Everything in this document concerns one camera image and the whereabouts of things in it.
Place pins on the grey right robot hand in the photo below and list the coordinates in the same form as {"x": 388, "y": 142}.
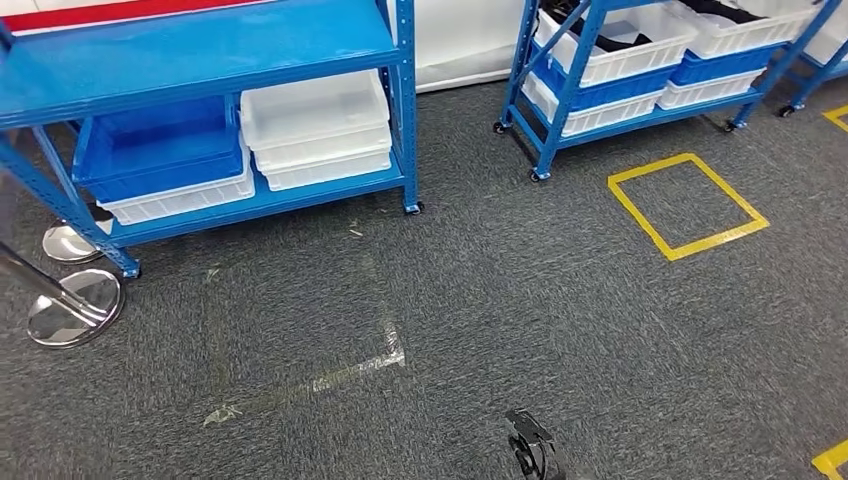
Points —
{"x": 533, "y": 447}

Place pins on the blue wheeled shelf rack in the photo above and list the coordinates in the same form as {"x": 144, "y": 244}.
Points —
{"x": 570, "y": 86}
{"x": 815, "y": 73}

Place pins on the blue metal shelf rack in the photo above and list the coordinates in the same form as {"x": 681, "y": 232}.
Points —
{"x": 199, "y": 53}

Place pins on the yellow tape square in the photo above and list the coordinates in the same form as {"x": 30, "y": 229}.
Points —
{"x": 836, "y": 118}
{"x": 831, "y": 458}
{"x": 636, "y": 212}

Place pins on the clear plastic crate stack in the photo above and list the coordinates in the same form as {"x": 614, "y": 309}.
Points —
{"x": 318, "y": 126}

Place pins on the chrome stanchion with chrome base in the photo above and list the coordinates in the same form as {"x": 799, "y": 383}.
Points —
{"x": 76, "y": 308}

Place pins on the chrome stanchion with black cap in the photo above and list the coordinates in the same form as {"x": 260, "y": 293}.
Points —
{"x": 66, "y": 245}

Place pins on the clear tape corner mark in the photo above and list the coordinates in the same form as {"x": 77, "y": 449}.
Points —
{"x": 371, "y": 364}

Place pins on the red barrier belt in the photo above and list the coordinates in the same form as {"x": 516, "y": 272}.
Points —
{"x": 99, "y": 13}

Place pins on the black plastic part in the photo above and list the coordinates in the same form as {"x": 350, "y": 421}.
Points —
{"x": 722, "y": 8}
{"x": 616, "y": 43}

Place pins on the blue plastic crate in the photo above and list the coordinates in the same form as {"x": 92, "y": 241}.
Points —
{"x": 722, "y": 66}
{"x": 159, "y": 152}

